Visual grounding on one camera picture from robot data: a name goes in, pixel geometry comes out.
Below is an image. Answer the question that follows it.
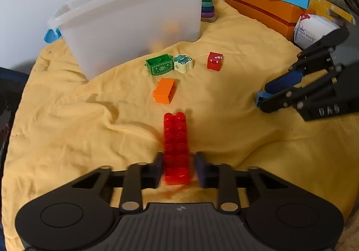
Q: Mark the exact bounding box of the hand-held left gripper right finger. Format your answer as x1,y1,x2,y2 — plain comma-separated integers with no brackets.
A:
195,152,292,214

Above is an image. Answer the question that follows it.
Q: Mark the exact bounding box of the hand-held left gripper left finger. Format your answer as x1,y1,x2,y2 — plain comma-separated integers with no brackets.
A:
70,153,164,214

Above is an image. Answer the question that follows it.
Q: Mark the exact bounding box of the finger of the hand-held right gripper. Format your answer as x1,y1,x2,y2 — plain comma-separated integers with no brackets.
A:
256,64,344,113
264,26,350,94

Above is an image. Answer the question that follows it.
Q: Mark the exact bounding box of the red long building brick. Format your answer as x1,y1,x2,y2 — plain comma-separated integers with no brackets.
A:
163,112,194,186

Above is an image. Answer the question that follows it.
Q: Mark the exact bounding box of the white plastic storage bin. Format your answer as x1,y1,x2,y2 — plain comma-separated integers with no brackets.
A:
43,0,211,81

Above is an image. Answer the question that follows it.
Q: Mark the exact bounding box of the white paper cup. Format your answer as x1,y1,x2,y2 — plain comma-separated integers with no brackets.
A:
293,14,341,49

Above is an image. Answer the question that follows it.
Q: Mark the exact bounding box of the red printed cube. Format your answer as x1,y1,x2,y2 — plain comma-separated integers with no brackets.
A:
207,52,224,71

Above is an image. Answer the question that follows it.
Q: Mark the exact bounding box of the orange box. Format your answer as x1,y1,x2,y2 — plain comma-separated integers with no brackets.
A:
219,0,317,42

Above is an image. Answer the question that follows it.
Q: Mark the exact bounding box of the orange building brick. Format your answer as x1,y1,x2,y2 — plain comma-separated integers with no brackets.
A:
152,78,177,105

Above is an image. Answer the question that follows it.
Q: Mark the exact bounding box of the yellow patterned box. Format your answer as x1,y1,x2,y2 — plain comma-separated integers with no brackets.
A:
307,0,354,23

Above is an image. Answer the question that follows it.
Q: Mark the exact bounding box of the yellow blanket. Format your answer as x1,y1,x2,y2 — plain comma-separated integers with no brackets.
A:
1,0,359,249

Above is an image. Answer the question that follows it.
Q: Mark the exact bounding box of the cream monster print block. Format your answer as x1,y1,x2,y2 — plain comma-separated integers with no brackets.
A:
172,55,195,74

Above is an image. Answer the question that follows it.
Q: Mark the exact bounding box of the green toy treasure chest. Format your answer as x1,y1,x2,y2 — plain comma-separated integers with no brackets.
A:
145,54,173,76

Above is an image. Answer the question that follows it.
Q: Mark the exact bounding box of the dark blue mesh playpen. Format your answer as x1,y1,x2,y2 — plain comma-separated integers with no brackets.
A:
0,67,30,173

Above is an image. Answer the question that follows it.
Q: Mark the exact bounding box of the rainbow ring stacking toy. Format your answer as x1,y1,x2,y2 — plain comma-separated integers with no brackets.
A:
200,0,219,23

